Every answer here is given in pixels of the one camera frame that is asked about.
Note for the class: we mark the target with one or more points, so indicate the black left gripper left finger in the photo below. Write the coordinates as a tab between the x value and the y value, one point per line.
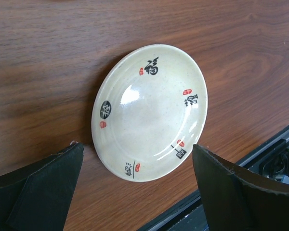
37	197

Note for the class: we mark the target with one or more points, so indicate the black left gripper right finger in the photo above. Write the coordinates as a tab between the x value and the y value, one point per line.
236	199

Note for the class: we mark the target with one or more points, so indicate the cream plate with calligraphy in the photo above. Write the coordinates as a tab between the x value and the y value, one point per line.
149	112

